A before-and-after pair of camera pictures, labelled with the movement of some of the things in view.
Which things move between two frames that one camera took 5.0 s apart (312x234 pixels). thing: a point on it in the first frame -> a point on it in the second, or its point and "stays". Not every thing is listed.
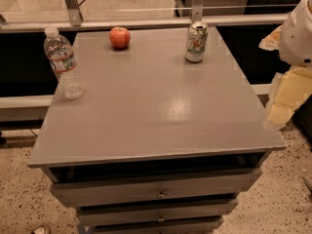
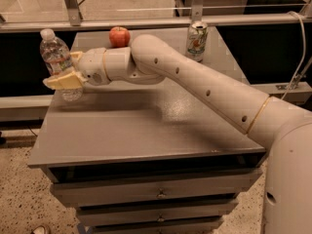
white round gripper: (297, 39) -> (92, 66)
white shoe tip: (41, 229) stays
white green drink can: (196, 42) stays
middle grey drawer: (130, 213) stays
